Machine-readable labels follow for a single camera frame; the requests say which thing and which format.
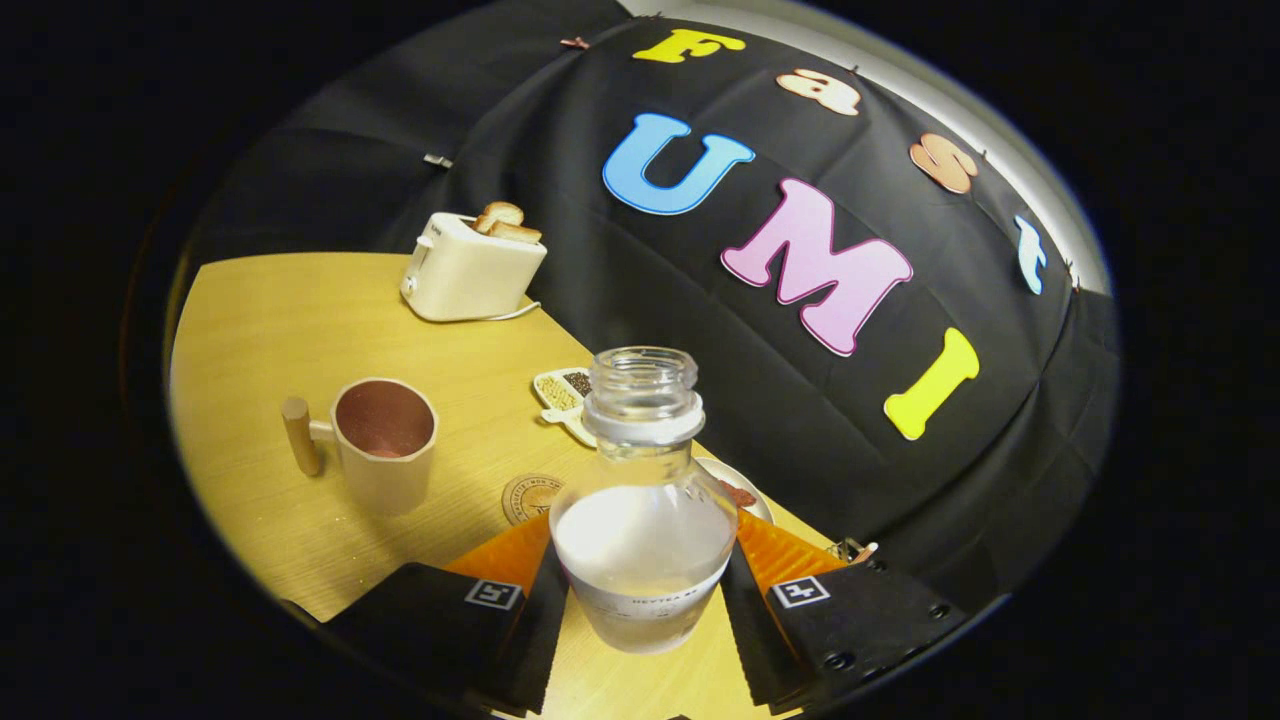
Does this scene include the white toaster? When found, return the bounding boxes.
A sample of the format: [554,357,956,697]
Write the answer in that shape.
[400,211,549,323]

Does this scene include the clear glass juice bottle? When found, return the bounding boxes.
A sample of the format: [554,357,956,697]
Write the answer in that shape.
[549,346,741,656]

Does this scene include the round wooden coaster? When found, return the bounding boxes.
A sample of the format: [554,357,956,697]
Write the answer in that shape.
[501,473,566,527]

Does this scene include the wooden table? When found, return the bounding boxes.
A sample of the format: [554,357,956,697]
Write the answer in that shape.
[170,252,836,720]

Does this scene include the white round plate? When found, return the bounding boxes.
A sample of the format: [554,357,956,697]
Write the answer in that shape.
[695,457,775,526]

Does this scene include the white divided dish of beans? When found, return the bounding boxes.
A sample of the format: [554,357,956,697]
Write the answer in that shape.
[532,367,601,448]

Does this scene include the white toaster cable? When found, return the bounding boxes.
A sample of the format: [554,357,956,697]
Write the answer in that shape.
[455,300,542,323]

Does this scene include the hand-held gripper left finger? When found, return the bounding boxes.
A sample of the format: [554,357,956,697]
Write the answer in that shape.
[325,512,571,716]

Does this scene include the beige cup with wooden handle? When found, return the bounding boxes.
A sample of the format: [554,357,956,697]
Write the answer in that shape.
[281,377,440,518]

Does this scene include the black backdrop cloth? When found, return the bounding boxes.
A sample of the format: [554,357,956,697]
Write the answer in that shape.
[190,0,1121,611]

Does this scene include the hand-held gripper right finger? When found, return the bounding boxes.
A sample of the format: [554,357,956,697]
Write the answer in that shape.
[720,508,969,716]

